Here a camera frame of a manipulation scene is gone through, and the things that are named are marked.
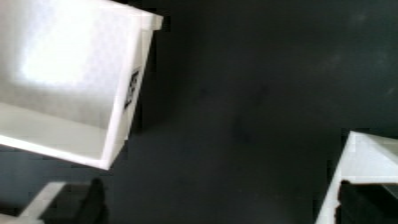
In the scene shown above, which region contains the white drawer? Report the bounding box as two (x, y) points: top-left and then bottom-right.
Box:
(0, 0), (164, 169)
(315, 131), (398, 224)

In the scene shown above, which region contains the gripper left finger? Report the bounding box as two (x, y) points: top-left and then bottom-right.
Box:
(0, 178), (111, 224)

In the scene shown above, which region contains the white drawer rear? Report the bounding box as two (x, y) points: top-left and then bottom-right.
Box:
(315, 131), (398, 224)

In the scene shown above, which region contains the white drawer front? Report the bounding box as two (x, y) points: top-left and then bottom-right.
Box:
(0, 0), (164, 169)

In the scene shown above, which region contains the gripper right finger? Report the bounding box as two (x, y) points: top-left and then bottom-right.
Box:
(337, 181), (398, 224)

